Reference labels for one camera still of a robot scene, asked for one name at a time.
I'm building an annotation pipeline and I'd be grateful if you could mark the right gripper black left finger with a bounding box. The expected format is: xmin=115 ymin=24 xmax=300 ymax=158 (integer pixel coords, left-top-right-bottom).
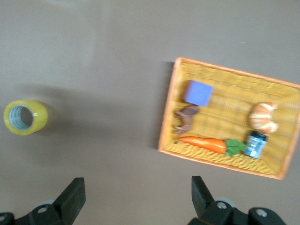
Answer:
xmin=0 ymin=177 xmax=86 ymax=225

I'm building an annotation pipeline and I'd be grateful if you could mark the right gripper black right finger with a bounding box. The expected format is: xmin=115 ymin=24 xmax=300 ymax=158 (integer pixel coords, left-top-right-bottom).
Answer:
xmin=188 ymin=175 xmax=288 ymax=225

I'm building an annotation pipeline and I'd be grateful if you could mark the yellow packing tape roll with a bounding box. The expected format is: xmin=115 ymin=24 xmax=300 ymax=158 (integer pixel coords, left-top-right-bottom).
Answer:
xmin=3 ymin=99 xmax=49 ymax=136

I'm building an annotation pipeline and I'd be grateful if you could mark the orange wicker basket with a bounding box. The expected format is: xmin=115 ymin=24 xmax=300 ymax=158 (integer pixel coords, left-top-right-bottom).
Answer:
xmin=157 ymin=57 xmax=300 ymax=180

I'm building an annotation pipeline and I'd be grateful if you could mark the orange toy carrot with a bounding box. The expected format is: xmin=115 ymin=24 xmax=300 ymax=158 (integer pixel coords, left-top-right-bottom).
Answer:
xmin=179 ymin=136 xmax=248 ymax=157

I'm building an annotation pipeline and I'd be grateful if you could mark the small blue labelled jar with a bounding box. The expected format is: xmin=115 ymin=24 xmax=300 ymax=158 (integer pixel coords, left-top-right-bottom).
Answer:
xmin=243 ymin=131 xmax=268 ymax=159

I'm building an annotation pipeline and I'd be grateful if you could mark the brown toy lion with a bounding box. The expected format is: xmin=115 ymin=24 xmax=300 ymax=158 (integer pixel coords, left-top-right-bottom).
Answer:
xmin=173 ymin=105 xmax=201 ymax=135

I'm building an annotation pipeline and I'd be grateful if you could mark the toy croissant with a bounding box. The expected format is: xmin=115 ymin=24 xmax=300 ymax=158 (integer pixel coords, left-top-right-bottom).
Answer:
xmin=248 ymin=102 xmax=280 ymax=135

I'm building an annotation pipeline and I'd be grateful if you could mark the purple foam cube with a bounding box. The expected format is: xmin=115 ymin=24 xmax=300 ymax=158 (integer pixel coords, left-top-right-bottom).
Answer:
xmin=182 ymin=80 xmax=215 ymax=108

